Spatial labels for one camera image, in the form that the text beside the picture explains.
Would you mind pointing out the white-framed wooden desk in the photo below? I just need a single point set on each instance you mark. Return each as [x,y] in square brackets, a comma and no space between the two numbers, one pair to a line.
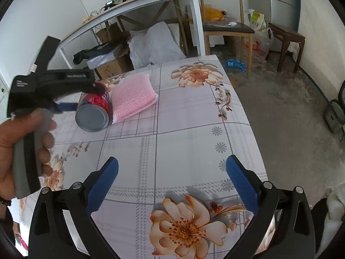
[151,1]

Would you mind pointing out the orange plastic bag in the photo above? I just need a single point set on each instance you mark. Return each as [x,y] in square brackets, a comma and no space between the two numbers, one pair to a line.
[214,13]

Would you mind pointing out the grey round appliance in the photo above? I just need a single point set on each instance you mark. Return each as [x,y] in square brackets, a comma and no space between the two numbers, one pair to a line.
[335,113]

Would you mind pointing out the pink mesh cloth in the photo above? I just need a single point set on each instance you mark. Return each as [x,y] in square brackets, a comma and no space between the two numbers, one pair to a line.
[133,97]

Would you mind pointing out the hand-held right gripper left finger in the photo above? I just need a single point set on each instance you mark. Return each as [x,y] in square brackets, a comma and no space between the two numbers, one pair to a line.
[103,183]

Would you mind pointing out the person's left forearm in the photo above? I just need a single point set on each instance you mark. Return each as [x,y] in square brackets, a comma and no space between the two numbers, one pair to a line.
[6,221]

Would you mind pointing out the white woven sack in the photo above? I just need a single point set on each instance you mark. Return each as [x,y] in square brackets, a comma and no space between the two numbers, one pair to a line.
[156,43]

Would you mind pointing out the black bag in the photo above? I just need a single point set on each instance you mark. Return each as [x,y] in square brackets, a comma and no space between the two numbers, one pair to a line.
[99,50]

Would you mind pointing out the dark wooden stool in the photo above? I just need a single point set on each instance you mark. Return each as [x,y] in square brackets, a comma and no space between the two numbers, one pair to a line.
[287,36]

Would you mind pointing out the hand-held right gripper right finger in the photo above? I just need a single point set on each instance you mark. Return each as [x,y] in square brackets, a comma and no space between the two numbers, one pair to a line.
[242,183]

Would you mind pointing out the white green bag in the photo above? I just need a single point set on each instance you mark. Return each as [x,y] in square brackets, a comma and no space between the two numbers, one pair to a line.
[257,20]

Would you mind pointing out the white red-print plastic bag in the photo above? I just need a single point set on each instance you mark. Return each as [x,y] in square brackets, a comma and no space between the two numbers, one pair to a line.
[258,44]

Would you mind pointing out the person's left hand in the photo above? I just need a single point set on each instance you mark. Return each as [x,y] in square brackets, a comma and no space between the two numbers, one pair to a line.
[10,162]

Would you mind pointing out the wooden chair with black seat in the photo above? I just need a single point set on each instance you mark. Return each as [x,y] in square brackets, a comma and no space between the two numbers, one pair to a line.
[229,27]

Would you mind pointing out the white fluffy cloth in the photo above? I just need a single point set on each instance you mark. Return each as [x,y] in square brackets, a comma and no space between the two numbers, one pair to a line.
[334,218]

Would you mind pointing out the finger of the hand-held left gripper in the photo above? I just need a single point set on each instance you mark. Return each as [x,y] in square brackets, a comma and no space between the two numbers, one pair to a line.
[67,79]
[66,107]

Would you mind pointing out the red can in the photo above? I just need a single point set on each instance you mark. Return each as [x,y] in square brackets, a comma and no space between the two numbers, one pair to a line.
[94,113]

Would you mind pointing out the cardboard box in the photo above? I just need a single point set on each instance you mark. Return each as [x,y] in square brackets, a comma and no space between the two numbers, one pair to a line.
[110,33]
[113,64]

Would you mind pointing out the blue crumpled wrapper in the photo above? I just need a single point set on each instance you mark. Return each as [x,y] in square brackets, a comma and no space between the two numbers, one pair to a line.
[235,64]

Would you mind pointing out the floral tablecloth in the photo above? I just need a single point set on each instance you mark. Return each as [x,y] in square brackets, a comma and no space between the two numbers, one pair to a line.
[178,140]

